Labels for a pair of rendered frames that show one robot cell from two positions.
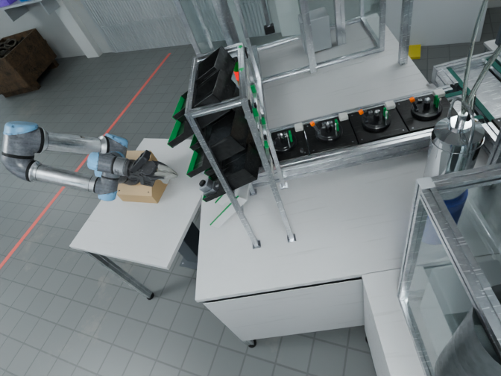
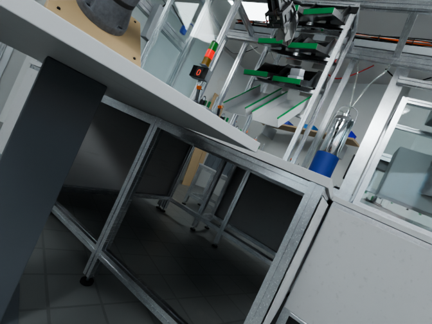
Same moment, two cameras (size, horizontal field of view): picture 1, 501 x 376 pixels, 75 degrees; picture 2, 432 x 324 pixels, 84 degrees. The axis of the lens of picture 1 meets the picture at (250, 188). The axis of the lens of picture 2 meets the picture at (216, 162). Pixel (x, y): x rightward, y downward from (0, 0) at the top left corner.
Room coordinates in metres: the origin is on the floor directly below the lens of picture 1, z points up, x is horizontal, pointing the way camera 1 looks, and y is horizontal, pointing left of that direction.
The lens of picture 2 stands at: (0.88, 1.20, 0.77)
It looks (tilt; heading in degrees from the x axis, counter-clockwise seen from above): 1 degrees down; 283
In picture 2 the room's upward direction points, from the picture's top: 25 degrees clockwise
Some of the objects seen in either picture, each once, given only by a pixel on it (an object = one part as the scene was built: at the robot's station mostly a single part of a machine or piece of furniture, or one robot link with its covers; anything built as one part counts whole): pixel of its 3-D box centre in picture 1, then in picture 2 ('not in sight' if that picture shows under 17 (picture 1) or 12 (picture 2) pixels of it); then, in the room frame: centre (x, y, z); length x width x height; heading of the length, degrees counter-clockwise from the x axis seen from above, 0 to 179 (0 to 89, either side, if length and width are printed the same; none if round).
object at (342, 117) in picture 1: (328, 127); not in sight; (1.24, -0.50, 1.01); 0.24 x 0.24 x 0.13; 75
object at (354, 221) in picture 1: (320, 152); (222, 150); (1.26, -0.45, 0.85); 1.50 x 1.41 x 0.03; 165
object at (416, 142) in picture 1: (326, 142); not in sight; (1.25, -0.48, 0.91); 1.24 x 0.33 x 0.10; 75
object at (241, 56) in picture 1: (249, 159); (288, 86); (0.99, -0.04, 1.26); 0.36 x 0.21 x 0.80; 165
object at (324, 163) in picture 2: not in sight; (319, 171); (0.59, -0.63, 1.00); 0.16 x 0.16 x 0.27
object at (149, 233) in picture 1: (153, 192); (94, 76); (1.51, 0.56, 0.84); 0.90 x 0.70 x 0.03; 144
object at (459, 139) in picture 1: (452, 151); (339, 130); (0.59, -0.63, 1.32); 0.14 x 0.14 x 0.38
